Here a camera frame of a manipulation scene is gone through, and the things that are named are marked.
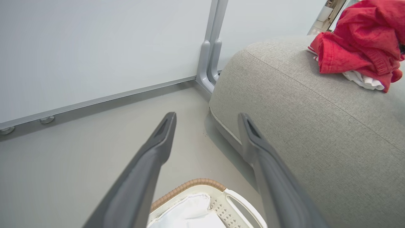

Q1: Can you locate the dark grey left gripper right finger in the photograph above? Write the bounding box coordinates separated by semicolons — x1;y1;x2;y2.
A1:
238;113;330;228

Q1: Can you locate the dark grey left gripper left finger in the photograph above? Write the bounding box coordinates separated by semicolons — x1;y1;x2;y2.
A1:
82;112;177;228

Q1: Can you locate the white cloth garment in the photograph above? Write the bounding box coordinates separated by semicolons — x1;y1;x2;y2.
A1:
342;70;385;92

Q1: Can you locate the red garment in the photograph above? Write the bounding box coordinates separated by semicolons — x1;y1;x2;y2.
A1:
308;0;405;93

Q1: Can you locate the light grey fabric sofa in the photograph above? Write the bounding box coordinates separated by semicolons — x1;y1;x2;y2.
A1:
209;34;405;228

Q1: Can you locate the white laundry basket, woven rim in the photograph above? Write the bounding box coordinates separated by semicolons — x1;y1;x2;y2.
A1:
148;178;268;228

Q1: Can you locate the white cloth in basket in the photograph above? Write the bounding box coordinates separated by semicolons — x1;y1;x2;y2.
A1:
148;193;227;228

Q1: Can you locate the grey partition bottom rail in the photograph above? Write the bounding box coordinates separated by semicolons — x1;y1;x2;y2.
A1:
0;75;198;131

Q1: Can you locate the grey partition corner post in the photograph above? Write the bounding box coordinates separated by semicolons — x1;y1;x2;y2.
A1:
195;0;229;95

